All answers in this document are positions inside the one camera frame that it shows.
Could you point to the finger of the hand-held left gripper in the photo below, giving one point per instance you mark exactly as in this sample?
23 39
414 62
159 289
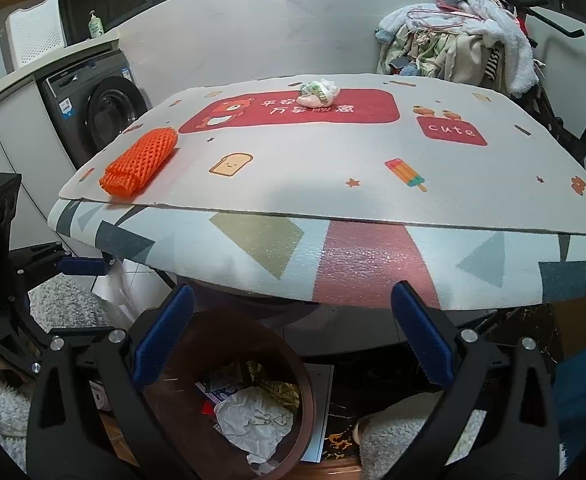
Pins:
83 266
38 330

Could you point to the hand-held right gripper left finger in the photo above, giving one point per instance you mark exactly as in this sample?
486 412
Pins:
165 332

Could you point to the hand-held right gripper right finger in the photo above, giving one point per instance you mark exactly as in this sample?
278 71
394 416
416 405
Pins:
423 330

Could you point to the brown round trash bin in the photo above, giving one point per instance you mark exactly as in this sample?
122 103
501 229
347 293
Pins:
233 340

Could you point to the orange foam net sleeve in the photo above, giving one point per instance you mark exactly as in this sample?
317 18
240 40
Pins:
138 160

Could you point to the white paper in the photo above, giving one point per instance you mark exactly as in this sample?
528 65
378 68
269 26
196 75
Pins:
253 420

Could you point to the gold foil wrapper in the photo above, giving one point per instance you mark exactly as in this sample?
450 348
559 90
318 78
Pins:
278 390

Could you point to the white and green wrapper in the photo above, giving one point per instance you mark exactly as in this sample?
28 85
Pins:
320 92

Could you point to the grey fuzzy rug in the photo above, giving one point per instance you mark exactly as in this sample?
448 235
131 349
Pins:
68 302

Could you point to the white box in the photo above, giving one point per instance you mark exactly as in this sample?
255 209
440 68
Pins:
133 290

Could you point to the geometric pattern tablecloth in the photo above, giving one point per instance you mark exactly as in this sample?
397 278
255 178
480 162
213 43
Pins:
198 260

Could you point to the white cabinet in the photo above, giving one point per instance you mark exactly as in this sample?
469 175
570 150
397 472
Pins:
23 135

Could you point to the person's fuzzy white pants leg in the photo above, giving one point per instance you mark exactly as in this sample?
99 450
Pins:
403 445

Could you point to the grey washing machine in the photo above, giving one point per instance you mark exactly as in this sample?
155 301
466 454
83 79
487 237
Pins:
113 110

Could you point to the blue object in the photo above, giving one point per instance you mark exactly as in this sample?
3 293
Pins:
583 395

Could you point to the printed cartoon table mat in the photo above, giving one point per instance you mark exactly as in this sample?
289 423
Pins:
323 170

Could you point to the white plastic laundry basket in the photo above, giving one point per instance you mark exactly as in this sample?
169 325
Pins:
33 35

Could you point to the white countertop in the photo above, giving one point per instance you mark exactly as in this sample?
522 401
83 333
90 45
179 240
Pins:
80 47

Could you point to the green cap soap bottle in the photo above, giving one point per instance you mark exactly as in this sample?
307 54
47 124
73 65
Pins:
96 26

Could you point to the pile of clothes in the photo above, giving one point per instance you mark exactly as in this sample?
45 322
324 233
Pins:
448 45

